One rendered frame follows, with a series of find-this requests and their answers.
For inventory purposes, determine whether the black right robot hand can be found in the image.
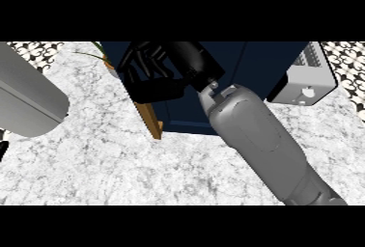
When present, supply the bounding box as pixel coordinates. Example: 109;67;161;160
115;41;226;104

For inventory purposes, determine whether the wooden cabinet door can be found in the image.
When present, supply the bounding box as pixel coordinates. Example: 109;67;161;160
133;101;164;141

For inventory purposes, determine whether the dark blue cabinet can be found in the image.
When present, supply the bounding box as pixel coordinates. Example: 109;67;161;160
100;41;310;137

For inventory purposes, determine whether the potted green plant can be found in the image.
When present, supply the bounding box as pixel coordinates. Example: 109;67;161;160
72;41;120;78

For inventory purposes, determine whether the grey toaster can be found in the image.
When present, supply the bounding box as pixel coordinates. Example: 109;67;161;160
264;41;340;107

